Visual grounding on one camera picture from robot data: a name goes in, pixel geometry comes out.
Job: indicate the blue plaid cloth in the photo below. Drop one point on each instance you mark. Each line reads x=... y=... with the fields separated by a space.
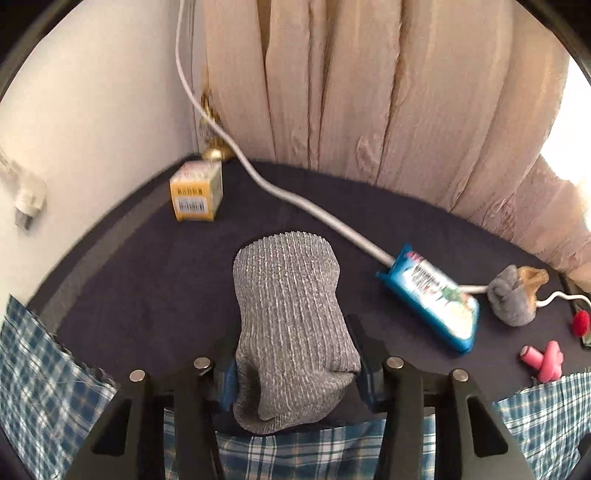
x=49 y=403

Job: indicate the white wall plug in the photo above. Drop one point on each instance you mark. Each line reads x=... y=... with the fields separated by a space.
x=31 y=192

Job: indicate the small black pad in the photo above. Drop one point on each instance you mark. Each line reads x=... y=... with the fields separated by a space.
x=586 y=341

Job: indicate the blue cracker packet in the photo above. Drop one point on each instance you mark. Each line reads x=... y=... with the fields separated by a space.
x=451 y=313

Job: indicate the gold curtain tassel bell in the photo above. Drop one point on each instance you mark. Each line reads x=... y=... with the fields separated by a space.
x=215 y=148

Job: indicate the beige curtain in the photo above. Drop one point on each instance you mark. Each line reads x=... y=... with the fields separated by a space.
x=457 y=103

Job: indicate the red pompom ball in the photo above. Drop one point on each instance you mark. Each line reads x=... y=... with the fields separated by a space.
x=580 y=325

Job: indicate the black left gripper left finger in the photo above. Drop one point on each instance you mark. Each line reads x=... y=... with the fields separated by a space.
x=127 y=440

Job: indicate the grey and tan sock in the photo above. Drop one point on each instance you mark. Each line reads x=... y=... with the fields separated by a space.
x=512 y=294

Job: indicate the pink twisted toy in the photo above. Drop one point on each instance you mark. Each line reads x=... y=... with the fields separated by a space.
x=548 y=364

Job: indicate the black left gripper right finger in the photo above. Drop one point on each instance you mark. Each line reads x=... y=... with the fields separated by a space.
x=472 y=441

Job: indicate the small yellow box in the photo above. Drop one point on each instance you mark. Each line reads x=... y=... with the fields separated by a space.
x=196 y=190

